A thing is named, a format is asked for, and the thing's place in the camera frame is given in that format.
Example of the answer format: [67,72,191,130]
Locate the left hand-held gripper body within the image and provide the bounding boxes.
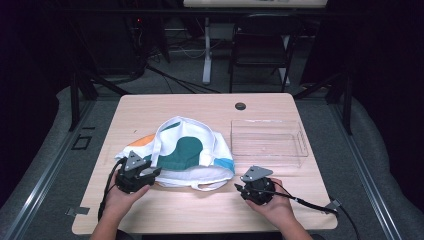
[114,150,157,194]

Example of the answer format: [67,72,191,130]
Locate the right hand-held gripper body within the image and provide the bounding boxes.
[239,165,277,206]

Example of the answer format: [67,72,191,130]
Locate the white tote bag colour patches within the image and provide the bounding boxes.
[114,115,236,192]

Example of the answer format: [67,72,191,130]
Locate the clear plastic container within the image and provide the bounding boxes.
[229,118,309,168]

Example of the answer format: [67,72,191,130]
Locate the person's right hand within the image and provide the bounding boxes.
[245,177,296,231]

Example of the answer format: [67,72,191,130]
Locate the person's left hand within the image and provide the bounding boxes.
[103,173,152,221]

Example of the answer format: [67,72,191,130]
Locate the black metal stand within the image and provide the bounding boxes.
[293,69,354,136]
[67,66,132,132]

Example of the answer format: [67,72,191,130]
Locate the white desk leg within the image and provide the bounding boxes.
[202,16,213,85]

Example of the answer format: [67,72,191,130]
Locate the black chair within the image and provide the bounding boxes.
[228,13,303,94]

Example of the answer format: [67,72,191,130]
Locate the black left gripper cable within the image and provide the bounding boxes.
[97,157,128,222]

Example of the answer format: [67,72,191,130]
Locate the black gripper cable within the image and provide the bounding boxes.
[97,157,128,222]
[248,180,361,240]

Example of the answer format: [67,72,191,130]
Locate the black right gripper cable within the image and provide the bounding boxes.
[248,180,361,240]

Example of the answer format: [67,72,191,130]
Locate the metal bracket on table edge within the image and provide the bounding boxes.
[65,206,91,217]
[324,198,342,211]

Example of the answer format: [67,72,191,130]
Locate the aluminium floor rail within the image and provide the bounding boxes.
[328,99,405,240]
[2,99,97,240]

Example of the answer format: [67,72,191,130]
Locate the black floor cable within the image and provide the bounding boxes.
[145,64,222,95]

